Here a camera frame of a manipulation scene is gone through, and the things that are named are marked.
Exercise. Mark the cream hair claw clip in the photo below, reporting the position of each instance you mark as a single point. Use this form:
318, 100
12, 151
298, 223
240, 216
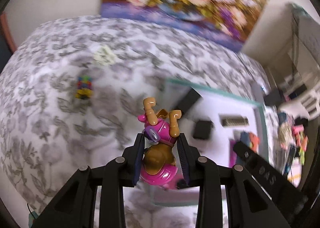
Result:
103, 55

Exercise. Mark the orange blue toy pouch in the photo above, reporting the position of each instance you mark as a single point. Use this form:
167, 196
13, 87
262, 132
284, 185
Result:
250, 140

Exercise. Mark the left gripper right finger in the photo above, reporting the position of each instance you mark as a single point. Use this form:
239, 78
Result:
247, 204

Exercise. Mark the silver harmonica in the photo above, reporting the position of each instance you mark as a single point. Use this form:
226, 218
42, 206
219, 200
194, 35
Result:
234, 121

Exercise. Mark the grey floral blanket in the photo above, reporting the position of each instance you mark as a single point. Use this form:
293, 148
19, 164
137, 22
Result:
47, 133

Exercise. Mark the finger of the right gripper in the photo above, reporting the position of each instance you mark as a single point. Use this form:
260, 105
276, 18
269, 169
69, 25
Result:
287, 198

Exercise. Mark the white earbud case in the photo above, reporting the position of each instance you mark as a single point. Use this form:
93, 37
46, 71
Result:
203, 129

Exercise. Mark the black power adapter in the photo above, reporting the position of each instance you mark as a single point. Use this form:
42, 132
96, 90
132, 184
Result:
187, 101

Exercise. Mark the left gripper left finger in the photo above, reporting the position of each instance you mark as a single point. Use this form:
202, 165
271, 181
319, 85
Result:
73, 205

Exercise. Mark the teal rimmed white tray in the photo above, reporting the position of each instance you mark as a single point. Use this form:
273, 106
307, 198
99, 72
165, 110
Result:
215, 105

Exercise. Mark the colourful flower hair clips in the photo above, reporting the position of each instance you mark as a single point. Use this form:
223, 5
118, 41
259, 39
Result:
84, 88

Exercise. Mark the pink smart watch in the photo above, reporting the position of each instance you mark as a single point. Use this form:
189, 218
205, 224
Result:
180, 183

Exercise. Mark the white shelf furniture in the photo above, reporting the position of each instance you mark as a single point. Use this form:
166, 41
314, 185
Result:
296, 70

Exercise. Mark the pink dog toy figure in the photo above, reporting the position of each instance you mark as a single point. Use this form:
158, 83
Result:
162, 130

